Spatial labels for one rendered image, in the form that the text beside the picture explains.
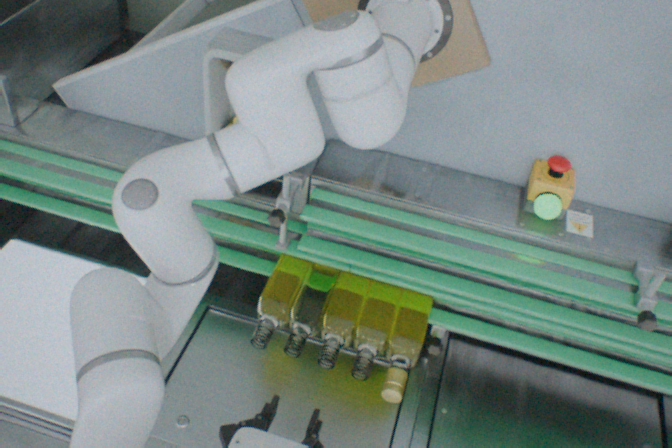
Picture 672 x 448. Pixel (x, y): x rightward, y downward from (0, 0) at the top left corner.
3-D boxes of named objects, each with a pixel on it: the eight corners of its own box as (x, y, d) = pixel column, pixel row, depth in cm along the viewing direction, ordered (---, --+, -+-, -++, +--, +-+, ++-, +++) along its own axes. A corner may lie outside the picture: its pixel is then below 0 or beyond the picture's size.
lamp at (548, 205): (531, 207, 115) (530, 218, 113) (538, 188, 112) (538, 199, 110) (557, 214, 114) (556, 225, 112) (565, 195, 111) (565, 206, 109)
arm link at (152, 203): (234, 174, 92) (138, 217, 90) (200, 105, 81) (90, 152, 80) (264, 246, 83) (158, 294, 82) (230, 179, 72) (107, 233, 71)
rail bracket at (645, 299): (626, 267, 110) (630, 327, 101) (644, 236, 106) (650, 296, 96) (651, 273, 110) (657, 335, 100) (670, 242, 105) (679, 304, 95)
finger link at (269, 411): (233, 441, 78) (252, 406, 84) (258, 450, 77) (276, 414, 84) (237, 420, 77) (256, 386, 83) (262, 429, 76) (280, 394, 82)
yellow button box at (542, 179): (525, 185, 121) (522, 211, 116) (537, 153, 116) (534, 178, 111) (563, 195, 120) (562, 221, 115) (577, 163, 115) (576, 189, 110)
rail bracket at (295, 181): (287, 218, 125) (264, 264, 116) (292, 148, 114) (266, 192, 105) (302, 222, 125) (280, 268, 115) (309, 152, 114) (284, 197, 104)
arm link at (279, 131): (234, 174, 90) (184, 69, 81) (391, 104, 92) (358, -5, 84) (246, 206, 82) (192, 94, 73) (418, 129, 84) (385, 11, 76)
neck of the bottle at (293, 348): (292, 333, 112) (282, 355, 108) (293, 322, 110) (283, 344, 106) (309, 338, 111) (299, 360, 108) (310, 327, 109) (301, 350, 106)
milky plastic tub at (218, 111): (224, 127, 133) (205, 152, 126) (222, 26, 118) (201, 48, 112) (305, 148, 130) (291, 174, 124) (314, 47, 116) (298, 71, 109)
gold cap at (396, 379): (385, 377, 108) (379, 399, 105) (387, 364, 106) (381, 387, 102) (406, 383, 107) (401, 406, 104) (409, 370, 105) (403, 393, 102)
